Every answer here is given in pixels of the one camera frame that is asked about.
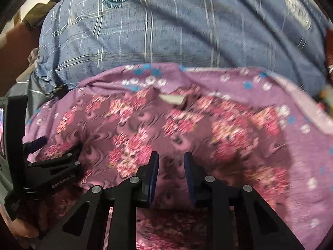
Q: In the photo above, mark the maroon floral garment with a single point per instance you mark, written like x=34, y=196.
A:
x=130, y=125

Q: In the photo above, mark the yellowish wall picture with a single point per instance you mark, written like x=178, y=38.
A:
x=17, y=16

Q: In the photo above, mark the grey striped pillow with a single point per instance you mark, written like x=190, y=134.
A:
x=36, y=101

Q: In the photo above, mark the brown headboard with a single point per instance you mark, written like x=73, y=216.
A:
x=15, y=57

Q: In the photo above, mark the purple floral blanket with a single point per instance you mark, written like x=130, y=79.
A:
x=299, y=161

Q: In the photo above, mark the blue plaid quilt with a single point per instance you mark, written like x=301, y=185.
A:
x=182, y=31

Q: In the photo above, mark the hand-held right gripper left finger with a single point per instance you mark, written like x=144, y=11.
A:
x=154, y=177

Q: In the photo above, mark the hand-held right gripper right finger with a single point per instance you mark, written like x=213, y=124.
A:
x=188, y=179

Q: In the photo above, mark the grey crumpled cloth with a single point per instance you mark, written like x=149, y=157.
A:
x=33, y=55

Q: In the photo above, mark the dark olive cloth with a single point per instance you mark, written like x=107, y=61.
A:
x=39, y=10

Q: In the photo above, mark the pile of small packets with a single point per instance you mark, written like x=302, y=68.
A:
x=326, y=93

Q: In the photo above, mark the person's left hand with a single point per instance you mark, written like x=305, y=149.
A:
x=19, y=229

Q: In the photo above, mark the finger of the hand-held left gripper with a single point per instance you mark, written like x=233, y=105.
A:
x=70, y=153
x=39, y=142

